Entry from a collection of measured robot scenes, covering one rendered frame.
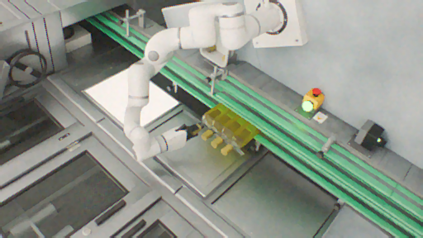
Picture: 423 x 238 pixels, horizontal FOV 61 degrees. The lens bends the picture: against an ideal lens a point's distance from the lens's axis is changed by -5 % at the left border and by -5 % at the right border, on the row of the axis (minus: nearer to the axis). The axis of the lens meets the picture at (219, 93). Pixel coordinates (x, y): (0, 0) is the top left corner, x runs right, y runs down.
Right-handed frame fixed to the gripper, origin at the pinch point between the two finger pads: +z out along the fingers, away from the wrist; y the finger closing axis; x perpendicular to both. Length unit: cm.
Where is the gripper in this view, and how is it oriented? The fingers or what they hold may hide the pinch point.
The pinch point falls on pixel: (193, 130)
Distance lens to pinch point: 169.7
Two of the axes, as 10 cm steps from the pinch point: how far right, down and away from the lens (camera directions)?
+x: -5.6, -6.1, 5.6
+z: 8.2, -2.9, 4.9
